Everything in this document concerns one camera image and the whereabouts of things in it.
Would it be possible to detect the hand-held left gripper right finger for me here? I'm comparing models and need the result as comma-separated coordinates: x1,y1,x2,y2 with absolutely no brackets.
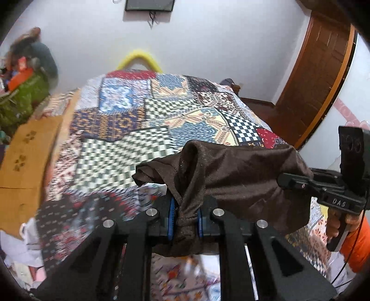
197,207,337,301

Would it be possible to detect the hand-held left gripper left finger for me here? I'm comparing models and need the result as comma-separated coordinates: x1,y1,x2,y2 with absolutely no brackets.
36,198,177,301

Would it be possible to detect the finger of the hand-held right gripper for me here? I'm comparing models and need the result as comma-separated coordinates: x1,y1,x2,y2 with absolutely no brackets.
277,173,317,192

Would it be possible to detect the brown shirt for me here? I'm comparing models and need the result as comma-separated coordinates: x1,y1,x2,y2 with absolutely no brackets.
131,140,315,257

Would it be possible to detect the person's right hand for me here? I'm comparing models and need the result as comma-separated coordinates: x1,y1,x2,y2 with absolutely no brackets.
326,208,362,242

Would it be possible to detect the brown wooden door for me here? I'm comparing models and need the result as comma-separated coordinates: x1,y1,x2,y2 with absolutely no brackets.
264,10,359,149

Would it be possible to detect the patchwork printed blanket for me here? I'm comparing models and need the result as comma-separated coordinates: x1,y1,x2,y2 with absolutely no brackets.
36,69,333,301

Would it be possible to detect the dark cloth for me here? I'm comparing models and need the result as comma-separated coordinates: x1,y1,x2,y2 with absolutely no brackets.
220,78,243,94

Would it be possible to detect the white plastic bag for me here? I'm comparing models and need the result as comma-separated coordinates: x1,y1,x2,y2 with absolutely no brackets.
0,218,44,290

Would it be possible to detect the brown cardboard box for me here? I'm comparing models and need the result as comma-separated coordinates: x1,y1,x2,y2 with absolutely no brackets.
0,90,81,241

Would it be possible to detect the green cloth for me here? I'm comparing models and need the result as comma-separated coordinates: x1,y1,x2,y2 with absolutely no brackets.
0,75,49,136

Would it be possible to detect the grey cloth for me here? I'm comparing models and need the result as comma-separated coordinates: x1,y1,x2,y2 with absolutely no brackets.
29,42,58,84

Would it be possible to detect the orange box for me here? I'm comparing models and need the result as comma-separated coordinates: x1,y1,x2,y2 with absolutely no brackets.
7,56,35,91

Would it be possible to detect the wall-mounted black screen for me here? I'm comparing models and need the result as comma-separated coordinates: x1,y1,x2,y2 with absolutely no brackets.
125,0,175,12

